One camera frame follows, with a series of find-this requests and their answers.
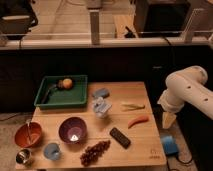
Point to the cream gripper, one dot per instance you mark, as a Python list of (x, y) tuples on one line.
[(168, 119)]

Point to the blue sponge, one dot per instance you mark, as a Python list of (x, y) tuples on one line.
[(103, 92)]

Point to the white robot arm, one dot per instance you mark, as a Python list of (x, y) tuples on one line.
[(185, 86)]

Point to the light blue cup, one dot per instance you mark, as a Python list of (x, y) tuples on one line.
[(52, 151)]

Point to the metal cup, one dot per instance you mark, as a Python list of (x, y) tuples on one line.
[(24, 157)]

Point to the blue box on floor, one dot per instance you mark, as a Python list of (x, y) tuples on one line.
[(169, 145)]

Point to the pale green bean pod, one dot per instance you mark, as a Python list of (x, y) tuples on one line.
[(131, 106)]

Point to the black remote control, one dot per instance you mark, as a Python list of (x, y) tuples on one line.
[(120, 138)]

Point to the crumpled white blue packet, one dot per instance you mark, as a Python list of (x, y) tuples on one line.
[(100, 107)]

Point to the bunch of dark grapes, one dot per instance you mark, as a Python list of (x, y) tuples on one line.
[(92, 153)]

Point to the purple bowl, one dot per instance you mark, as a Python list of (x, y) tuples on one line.
[(73, 130)]

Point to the orange fruit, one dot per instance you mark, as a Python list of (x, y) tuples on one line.
[(67, 83)]

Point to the green plastic tray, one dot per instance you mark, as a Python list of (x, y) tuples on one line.
[(75, 97)]

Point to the orange bowl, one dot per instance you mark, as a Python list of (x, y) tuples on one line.
[(21, 136)]

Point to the metal spoon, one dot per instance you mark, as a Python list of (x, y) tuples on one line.
[(28, 130)]

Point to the black handled brush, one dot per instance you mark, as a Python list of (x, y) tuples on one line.
[(57, 86)]

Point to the grey metal post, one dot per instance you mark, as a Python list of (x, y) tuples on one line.
[(94, 23)]

